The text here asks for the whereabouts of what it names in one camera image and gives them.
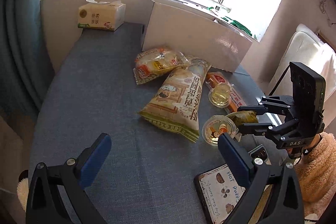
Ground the white cardboard box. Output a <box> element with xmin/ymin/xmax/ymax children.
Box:
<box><xmin>142</xmin><ymin>0</ymin><xmax>253</xmax><ymax>73</ymax></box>

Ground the yellow jelly cup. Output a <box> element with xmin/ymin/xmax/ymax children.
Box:
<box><xmin>209</xmin><ymin>85</ymin><xmax>232</xmax><ymax>108</ymax></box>

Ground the orange snack packet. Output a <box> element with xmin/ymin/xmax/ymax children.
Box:
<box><xmin>205</xmin><ymin>71</ymin><xmax>248</xmax><ymax>112</ymax></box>

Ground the smartphone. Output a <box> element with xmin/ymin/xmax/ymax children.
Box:
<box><xmin>248</xmin><ymin>145</ymin><xmax>269</xmax><ymax>162</ymax></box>

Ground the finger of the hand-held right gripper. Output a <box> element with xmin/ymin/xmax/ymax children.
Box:
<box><xmin>238</xmin><ymin>95</ymin><xmax>293</xmax><ymax>116</ymax></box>
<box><xmin>239</xmin><ymin>119</ymin><xmax>298</xmax><ymax>144</ymax></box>

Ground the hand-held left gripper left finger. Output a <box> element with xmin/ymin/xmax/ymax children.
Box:
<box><xmin>25</xmin><ymin>133</ymin><xmax>112</xmax><ymax>224</ymax></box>

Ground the dark green snack packet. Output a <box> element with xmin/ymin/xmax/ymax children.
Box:
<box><xmin>226</xmin><ymin>111</ymin><xmax>259</xmax><ymax>128</ymax></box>

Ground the large beige snack packet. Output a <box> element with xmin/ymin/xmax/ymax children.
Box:
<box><xmin>138</xmin><ymin>56</ymin><xmax>212</xmax><ymax>143</ymax></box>

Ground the person's left forearm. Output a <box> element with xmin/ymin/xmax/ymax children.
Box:
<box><xmin>17</xmin><ymin>170</ymin><xmax>30</xmax><ymax>205</ymax></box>

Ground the clear pastry packet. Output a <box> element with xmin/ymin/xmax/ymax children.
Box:
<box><xmin>133</xmin><ymin>46</ymin><xmax>189</xmax><ymax>85</ymax></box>

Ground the wall string decoration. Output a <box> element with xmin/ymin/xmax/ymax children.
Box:
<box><xmin>318</xmin><ymin>0</ymin><xmax>336</xmax><ymax>25</ymax></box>

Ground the white towel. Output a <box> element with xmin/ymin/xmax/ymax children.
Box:
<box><xmin>318</xmin><ymin>43</ymin><xmax>336</xmax><ymax>94</ymax></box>

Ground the cartoon lid jelly cup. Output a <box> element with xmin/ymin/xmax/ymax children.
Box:
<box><xmin>202</xmin><ymin>115</ymin><xmax>240</xmax><ymax>147</ymax></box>

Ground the white chair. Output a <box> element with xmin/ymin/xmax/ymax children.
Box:
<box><xmin>268</xmin><ymin>24</ymin><xmax>336</xmax><ymax>98</ymax></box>

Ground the dark teal curtain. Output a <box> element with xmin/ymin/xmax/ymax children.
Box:
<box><xmin>0</xmin><ymin>0</ymin><xmax>57</xmax><ymax>115</ymax></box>

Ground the green plastic bag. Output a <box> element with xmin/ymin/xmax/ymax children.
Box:
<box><xmin>228</xmin><ymin>17</ymin><xmax>259</xmax><ymax>39</ymax></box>

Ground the cartoon printed tablet case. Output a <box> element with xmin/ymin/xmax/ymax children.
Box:
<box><xmin>194</xmin><ymin>164</ymin><xmax>252</xmax><ymax>224</ymax></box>

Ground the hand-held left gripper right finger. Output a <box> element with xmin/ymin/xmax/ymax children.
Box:
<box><xmin>217</xmin><ymin>133</ymin><xmax>305</xmax><ymax>224</ymax></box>

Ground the wooden picture frame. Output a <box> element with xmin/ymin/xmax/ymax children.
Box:
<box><xmin>316</xmin><ymin>30</ymin><xmax>329</xmax><ymax>44</ymax></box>

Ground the tissue pack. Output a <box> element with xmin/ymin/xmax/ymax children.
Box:
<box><xmin>77</xmin><ymin>0</ymin><xmax>126</xmax><ymax>32</ymax></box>

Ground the person's right forearm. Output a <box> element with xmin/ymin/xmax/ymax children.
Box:
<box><xmin>295</xmin><ymin>132</ymin><xmax>336</xmax><ymax>222</ymax></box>

